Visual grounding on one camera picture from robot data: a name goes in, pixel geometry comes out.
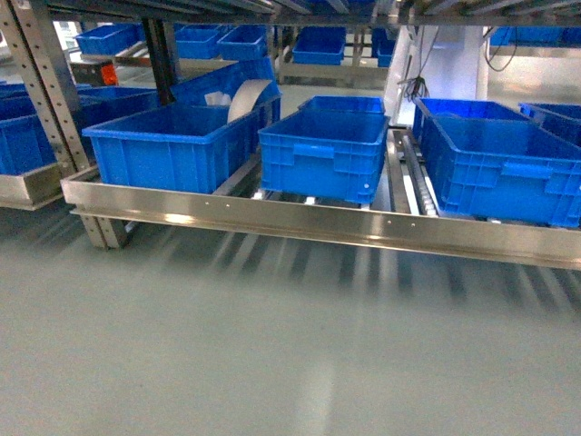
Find blue crate behind middle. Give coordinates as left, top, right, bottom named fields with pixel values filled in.
left=298, top=95, right=385, bottom=114

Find grey curved sheet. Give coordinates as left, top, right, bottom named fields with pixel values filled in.
left=227, top=79, right=271, bottom=124

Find tilted blue crate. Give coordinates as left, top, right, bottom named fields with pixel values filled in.
left=171, top=57, right=281, bottom=129

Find far background blue bin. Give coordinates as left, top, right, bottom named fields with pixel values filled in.
left=292, top=27, right=347, bottom=65

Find blue crate behind right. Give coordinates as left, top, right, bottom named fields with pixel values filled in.
left=411, top=96, right=532, bottom=146

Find far right blue crate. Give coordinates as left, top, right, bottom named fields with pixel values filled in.
left=519, top=103, right=581, bottom=146

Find hanging black cables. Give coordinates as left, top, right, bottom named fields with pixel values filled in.
left=397, top=25, right=441, bottom=102

